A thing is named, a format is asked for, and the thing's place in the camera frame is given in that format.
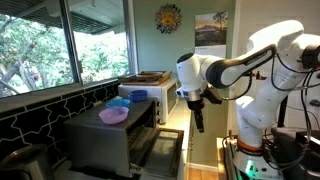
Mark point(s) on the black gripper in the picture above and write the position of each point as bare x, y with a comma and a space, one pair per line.
196, 105

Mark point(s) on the purple plastic bowl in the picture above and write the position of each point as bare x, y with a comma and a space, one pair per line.
113, 116

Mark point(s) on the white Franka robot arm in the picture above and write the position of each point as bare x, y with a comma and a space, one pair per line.
263, 100

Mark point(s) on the glass toaster oven door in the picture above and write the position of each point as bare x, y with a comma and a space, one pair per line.
163, 153

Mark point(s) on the dark blue plastic bowl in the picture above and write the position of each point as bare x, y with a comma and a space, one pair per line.
138, 96

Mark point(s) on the light blue plastic bowl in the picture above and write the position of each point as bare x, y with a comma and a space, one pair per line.
118, 103

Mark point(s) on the silver toaster oven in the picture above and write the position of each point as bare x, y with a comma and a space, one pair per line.
96, 143

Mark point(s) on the brown shallow dish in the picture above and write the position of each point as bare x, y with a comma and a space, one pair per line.
149, 74

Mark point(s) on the black stand pole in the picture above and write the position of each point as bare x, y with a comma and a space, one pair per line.
283, 113

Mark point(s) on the grey side table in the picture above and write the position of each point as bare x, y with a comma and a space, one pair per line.
286, 150

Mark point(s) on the black box device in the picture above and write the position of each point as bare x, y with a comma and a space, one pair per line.
308, 138

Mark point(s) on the metal cooking pot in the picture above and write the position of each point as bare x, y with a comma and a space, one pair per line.
26, 165

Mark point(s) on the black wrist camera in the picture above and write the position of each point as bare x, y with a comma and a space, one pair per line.
212, 95

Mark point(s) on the landscape wall calendar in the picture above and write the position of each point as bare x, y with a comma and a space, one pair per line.
210, 31

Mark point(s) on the sun wall decoration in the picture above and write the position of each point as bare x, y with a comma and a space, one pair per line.
168, 18

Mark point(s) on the dark wall fixture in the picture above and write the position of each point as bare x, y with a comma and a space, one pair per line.
315, 103

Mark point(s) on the window frame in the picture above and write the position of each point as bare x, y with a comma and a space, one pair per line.
70, 43

